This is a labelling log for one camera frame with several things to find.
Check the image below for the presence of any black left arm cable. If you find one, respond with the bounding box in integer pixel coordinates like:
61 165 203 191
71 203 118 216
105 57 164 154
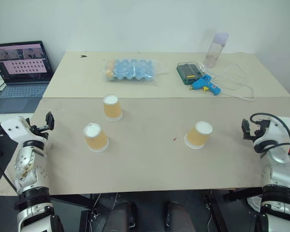
0 131 18 194

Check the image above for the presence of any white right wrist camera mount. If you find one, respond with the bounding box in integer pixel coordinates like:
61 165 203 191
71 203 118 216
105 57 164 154
265 116 290 145

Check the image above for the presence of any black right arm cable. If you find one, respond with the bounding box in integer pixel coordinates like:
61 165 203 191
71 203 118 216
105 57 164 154
249 113 290 156

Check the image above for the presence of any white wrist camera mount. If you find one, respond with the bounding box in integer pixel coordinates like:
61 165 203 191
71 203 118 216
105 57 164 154
0 116 31 141
265 116 290 145

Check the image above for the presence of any green screwdriver bit box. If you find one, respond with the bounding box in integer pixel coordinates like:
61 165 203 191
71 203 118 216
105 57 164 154
176 62 203 86

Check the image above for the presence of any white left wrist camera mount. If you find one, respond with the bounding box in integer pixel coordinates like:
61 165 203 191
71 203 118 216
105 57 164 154
0 116 31 141

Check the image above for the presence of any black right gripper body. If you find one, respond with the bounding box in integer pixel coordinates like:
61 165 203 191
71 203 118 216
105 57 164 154
252 119 271 141

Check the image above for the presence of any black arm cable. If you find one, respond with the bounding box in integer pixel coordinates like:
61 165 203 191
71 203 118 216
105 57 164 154
0 131 18 194
249 113 290 156

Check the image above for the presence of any orange paper cup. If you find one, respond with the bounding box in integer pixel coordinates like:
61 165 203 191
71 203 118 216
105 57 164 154
83 123 110 153
184 121 214 149
102 94 123 122

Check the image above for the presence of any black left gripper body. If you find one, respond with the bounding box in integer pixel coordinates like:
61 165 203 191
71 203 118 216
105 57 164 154
29 124 49 141

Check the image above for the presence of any blue egg tray in bag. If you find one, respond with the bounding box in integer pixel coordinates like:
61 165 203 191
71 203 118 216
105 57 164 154
101 58 169 87

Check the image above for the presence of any clear plastic water bottle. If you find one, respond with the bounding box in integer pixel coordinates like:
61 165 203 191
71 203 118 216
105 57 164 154
203 32 230 69

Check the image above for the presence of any blue hot glue gun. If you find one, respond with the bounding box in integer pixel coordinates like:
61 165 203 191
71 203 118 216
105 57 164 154
189 74 222 96

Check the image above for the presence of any white power cord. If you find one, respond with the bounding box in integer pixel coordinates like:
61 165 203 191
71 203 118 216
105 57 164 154
200 62 256 102

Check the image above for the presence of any dark rounded shape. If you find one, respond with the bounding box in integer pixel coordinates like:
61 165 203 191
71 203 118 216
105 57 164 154
164 201 197 232
102 201 138 232

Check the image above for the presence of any grey open laptop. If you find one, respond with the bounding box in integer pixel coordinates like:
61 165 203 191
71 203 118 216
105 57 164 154
0 40 55 115

